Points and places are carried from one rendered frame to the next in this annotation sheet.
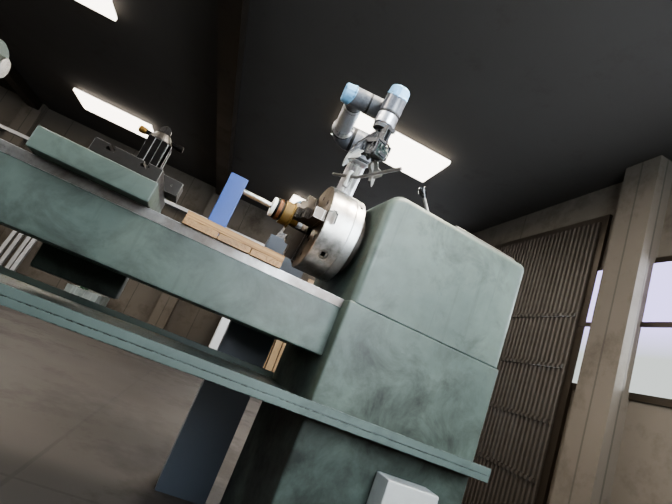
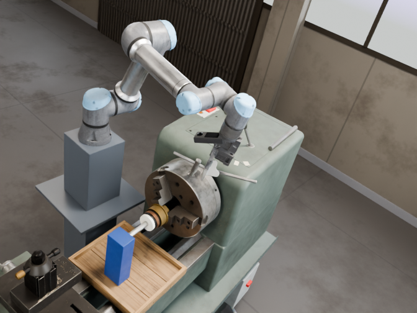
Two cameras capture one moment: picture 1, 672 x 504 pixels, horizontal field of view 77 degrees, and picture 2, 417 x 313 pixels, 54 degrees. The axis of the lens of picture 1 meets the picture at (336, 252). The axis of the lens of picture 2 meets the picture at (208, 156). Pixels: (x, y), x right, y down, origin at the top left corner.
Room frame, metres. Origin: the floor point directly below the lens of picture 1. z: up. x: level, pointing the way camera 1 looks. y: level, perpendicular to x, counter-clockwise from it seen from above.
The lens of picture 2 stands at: (0.49, 0.93, 2.23)
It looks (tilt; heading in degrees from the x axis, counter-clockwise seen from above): 35 degrees down; 315
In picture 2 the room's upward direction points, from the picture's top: 14 degrees clockwise
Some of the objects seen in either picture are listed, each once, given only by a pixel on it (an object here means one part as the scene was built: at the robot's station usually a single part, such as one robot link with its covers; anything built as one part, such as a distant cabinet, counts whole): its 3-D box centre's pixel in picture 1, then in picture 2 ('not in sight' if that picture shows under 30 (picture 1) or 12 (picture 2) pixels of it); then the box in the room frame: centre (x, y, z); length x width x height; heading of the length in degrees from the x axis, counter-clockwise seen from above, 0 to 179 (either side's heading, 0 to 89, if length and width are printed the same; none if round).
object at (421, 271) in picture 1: (410, 284); (226, 163); (1.58, -0.31, 1.06); 0.59 x 0.48 x 0.39; 107
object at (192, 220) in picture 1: (227, 247); (128, 266); (1.37, 0.33, 0.88); 0.36 x 0.30 x 0.04; 17
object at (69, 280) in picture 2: (149, 179); (47, 285); (1.35, 0.65, 1.00); 0.20 x 0.10 x 0.05; 107
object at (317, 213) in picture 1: (314, 216); (185, 218); (1.34, 0.11, 1.09); 0.12 x 0.11 x 0.05; 17
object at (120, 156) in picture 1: (132, 182); (53, 310); (1.28, 0.66, 0.95); 0.43 x 0.18 x 0.04; 17
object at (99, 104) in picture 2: not in sight; (97, 105); (1.95, 0.21, 1.27); 0.13 x 0.12 x 0.14; 97
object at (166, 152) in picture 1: (153, 156); (41, 276); (1.34, 0.67, 1.07); 0.07 x 0.07 x 0.10; 17
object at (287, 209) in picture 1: (286, 213); (156, 215); (1.40, 0.21, 1.08); 0.09 x 0.09 x 0.09; 17
